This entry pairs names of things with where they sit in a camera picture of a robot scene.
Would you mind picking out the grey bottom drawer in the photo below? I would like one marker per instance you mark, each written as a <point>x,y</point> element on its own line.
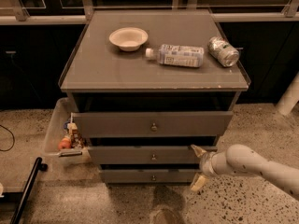
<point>147,176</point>

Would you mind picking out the orange toy in bin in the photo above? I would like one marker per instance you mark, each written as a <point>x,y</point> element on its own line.
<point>65,143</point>

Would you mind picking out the clear plastic storage bin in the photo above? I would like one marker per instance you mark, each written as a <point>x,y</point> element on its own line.
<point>56,132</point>

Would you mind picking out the grey drawer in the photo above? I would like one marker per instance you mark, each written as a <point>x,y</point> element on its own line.
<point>152,124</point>
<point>147,176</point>
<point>143,155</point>

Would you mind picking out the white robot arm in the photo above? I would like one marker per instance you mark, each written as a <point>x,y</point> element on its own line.
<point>238,160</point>

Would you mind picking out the white paper bowl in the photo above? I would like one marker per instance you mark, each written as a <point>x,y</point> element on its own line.
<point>128,38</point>

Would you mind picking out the metal railing frame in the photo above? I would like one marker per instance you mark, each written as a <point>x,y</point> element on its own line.
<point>74,11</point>

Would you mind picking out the grey drawer cabinet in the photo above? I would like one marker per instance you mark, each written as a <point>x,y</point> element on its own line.
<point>102,78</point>

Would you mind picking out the white cylindrical post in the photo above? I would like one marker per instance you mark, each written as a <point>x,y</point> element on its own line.
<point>290,97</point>

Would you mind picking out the clear plastic water bottle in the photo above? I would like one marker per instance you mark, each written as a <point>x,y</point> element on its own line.
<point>176,55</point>

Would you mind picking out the crushed silver can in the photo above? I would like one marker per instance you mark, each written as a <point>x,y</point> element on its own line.
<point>223,51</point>

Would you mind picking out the black metal bar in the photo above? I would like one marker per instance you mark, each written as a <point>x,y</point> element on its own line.
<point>39,166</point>

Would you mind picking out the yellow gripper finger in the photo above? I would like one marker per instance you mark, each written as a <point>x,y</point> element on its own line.
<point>198,182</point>
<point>199,152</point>

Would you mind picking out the grey top drawer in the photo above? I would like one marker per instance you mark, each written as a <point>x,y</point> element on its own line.
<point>152,124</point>

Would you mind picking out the brown snack packet in bin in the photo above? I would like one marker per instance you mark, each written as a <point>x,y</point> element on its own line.
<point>75,136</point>

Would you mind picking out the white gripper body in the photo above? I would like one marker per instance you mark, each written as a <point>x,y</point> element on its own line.
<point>206,164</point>

